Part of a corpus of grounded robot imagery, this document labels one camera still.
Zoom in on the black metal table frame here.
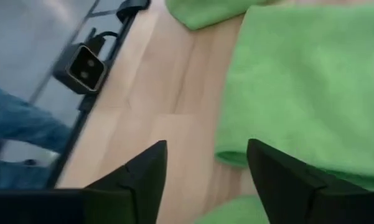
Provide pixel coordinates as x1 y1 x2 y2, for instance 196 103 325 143
45 0 152 190

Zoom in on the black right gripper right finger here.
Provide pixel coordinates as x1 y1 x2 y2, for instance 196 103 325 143
246 138 374 224

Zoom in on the person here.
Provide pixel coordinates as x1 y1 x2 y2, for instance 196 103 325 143
0 82 73 190

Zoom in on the small black edge bracket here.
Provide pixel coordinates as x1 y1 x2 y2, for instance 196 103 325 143
116 0 152 23

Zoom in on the green microfiber towel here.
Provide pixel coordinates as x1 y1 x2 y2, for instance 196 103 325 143
194 195 270 224
213 3 374 191
164 0 270 31

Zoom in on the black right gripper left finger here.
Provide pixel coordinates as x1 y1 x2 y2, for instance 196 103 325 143
0 139 168 224

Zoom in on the grey black depth camera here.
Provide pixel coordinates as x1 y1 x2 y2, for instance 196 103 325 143
52 42 109 96

